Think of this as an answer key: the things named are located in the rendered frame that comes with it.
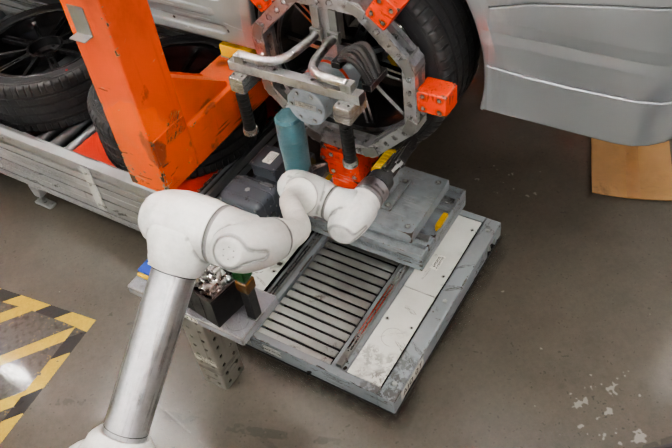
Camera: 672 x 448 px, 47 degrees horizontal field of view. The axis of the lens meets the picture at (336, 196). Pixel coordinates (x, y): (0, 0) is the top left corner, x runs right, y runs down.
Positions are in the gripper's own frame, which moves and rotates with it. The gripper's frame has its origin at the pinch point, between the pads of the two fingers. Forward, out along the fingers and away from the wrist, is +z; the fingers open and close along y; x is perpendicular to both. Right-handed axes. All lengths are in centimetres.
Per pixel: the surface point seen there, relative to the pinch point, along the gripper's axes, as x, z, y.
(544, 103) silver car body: -12.5, 10.5, 39.2
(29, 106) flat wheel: 98, -17, -131
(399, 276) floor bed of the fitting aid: -37, -7, -41
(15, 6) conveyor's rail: 153, 47, -199
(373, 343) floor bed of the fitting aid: -41, -35, -38
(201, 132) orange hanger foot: 45, -21, -46
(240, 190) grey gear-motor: 22, -21, -55
